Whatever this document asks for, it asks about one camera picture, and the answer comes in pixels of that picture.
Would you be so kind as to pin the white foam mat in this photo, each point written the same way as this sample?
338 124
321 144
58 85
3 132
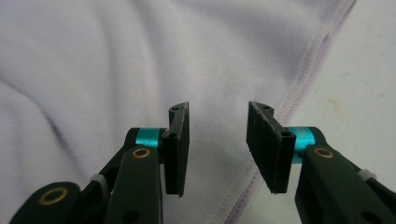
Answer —
351 109

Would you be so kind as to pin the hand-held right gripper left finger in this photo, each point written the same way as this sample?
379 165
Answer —
177 155

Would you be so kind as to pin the lilac printed towel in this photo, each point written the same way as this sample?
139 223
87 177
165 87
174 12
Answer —
124 77

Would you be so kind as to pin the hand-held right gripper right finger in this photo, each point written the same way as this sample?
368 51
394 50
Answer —
271 155

